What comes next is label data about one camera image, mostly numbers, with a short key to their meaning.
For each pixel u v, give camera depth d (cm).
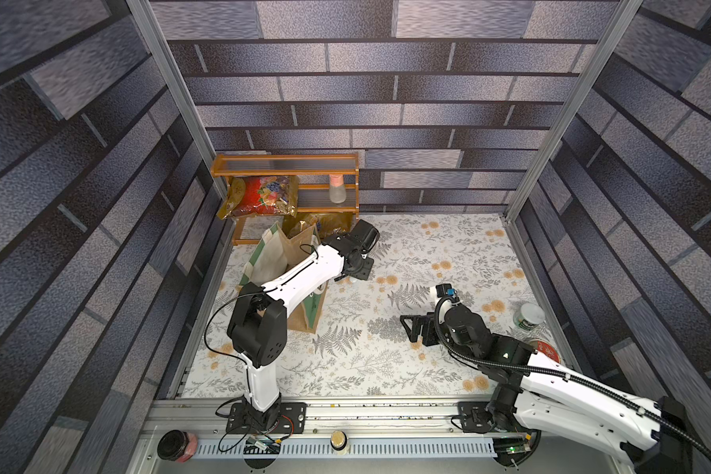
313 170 101
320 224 110
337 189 101
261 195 98
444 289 67
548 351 81
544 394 50
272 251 88
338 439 59
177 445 66
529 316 85
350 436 77
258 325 47
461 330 55
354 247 64
